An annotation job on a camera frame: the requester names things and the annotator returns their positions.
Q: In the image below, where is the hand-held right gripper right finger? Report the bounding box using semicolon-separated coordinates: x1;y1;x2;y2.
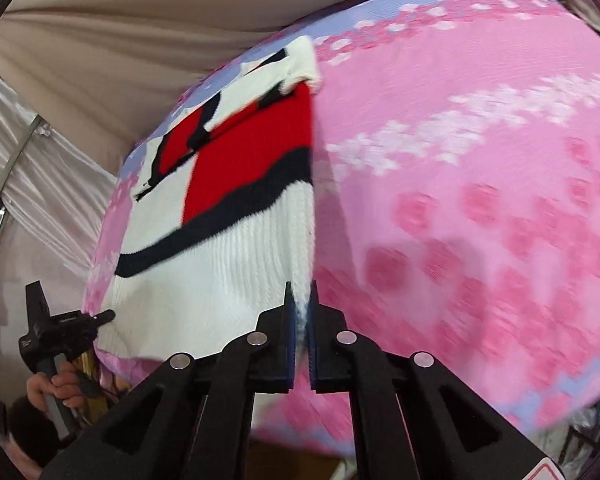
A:
307;280;566;480

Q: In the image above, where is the beige curtain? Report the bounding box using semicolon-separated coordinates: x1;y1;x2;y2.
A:
0;0;483;176

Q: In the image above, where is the white red knit sweater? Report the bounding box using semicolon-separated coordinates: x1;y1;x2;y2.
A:
96;36;324;361

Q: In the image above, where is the pink floral bed sheet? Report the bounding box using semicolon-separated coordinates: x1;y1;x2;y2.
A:
82;0;600;458

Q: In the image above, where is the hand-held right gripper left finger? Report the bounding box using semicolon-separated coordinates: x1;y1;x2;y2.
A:
39;281;296;480

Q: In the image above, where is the person's left hand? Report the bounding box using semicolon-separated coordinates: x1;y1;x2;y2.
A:
26;361;87;410

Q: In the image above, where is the white satin curtain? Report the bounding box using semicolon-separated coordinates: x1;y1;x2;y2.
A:
0;55;118;341

